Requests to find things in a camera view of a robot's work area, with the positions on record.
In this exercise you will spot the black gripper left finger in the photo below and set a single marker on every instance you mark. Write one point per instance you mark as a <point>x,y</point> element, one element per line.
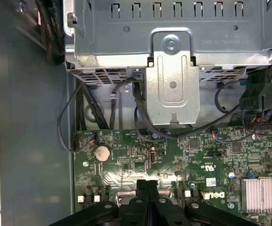
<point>131,212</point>

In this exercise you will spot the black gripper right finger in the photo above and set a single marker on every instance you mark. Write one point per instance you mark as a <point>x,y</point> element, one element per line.
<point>164,212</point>

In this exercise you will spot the metal socket cover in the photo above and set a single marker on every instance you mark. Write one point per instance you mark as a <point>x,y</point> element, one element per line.
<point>126,193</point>

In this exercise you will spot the green motherboard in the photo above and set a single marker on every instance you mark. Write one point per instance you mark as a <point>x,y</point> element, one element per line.
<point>173,155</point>

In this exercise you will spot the round coin battery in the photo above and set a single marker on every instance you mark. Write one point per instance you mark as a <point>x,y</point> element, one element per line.
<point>101,153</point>

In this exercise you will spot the silver finned heatsink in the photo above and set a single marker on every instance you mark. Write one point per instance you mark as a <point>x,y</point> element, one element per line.
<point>259,195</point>

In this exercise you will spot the black open PC case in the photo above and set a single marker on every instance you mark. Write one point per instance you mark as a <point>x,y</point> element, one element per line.
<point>32,117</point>

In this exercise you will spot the silver metal drive cage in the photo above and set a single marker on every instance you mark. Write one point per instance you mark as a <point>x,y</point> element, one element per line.
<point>117,35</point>

